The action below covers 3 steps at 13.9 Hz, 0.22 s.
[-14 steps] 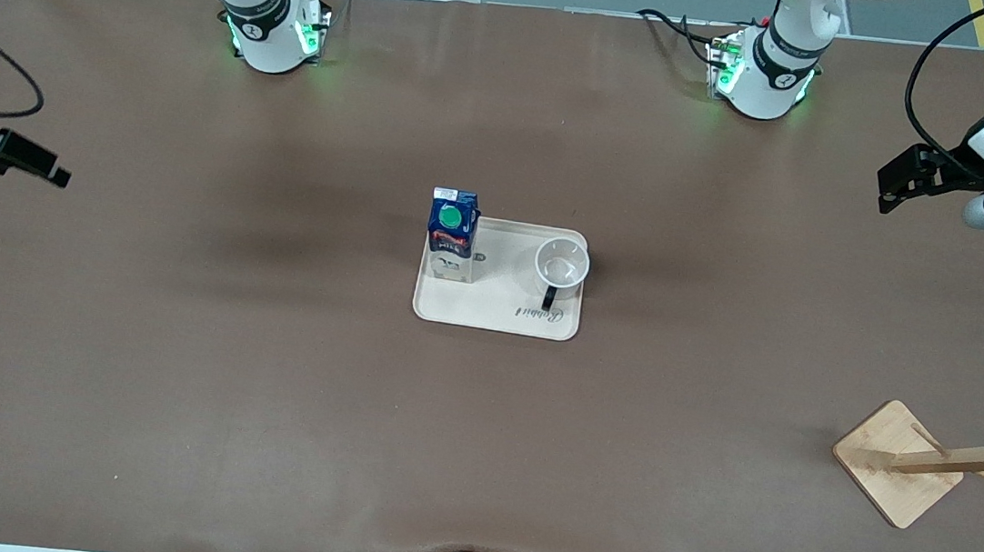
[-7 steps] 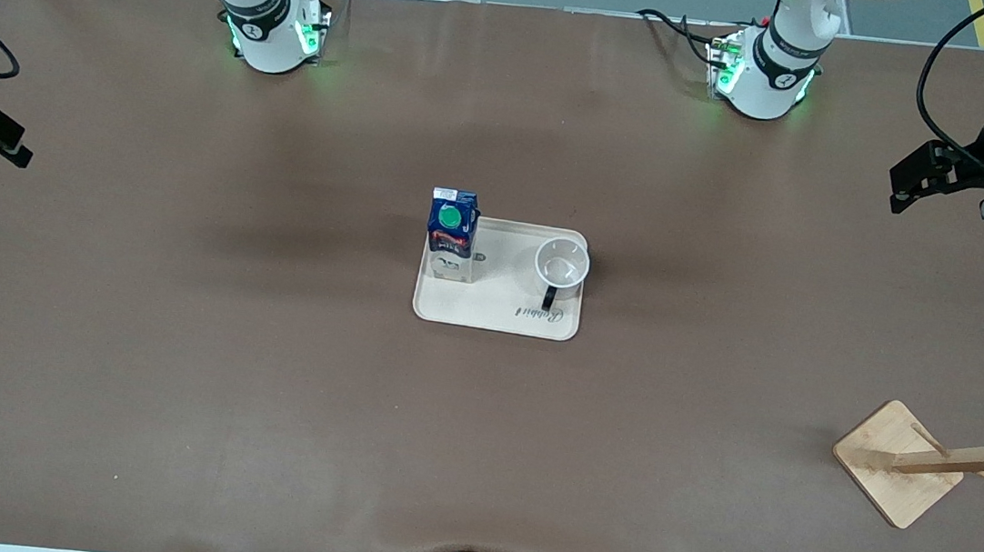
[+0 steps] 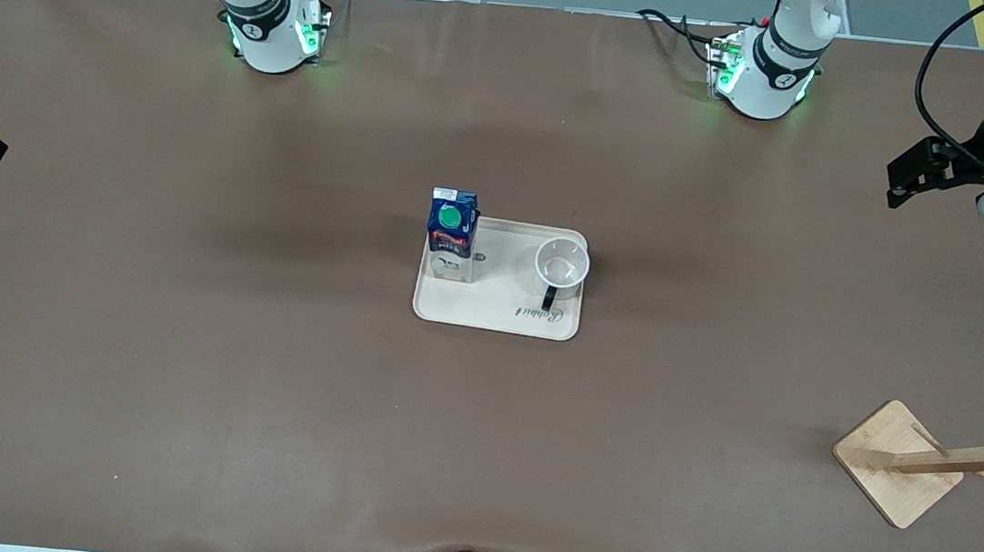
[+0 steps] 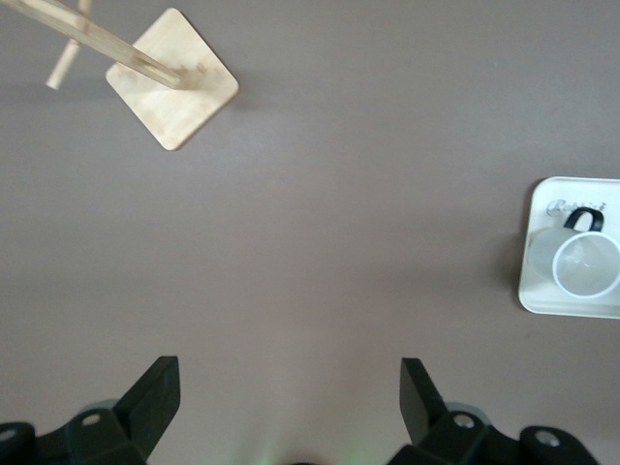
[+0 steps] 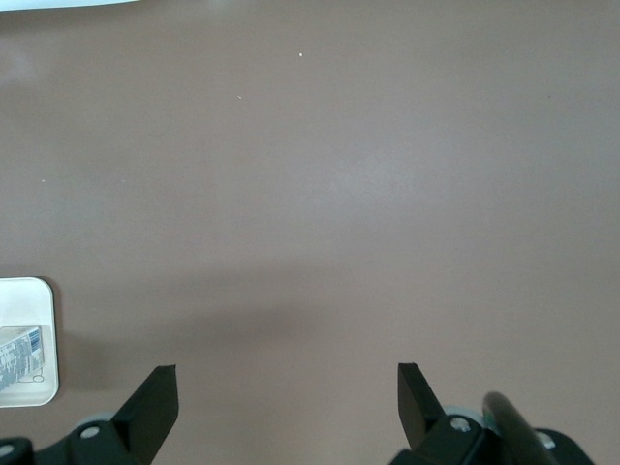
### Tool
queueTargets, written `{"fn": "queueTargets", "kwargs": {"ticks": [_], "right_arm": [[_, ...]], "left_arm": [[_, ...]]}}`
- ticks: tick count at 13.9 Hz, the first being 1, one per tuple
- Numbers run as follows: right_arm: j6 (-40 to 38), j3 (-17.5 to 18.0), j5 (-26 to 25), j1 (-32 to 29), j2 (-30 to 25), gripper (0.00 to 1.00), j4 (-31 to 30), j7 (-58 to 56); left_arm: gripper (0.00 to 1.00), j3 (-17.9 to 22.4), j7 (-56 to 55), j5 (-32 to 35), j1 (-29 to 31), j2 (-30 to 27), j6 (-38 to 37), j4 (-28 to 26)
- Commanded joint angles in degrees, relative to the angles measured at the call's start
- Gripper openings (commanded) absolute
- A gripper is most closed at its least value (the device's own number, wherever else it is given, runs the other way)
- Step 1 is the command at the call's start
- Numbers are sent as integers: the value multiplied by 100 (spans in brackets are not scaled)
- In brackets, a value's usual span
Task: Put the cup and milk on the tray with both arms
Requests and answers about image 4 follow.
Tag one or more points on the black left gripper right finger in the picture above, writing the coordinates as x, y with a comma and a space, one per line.
436, 436

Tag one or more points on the cream tray with bear print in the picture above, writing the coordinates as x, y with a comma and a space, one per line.
535, 299

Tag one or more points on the brown table cover sheet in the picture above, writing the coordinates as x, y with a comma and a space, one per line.
310, 218

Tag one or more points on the wooden mug stand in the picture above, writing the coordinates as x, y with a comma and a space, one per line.
169, 106

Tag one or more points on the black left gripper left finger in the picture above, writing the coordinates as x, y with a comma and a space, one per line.
131, 431

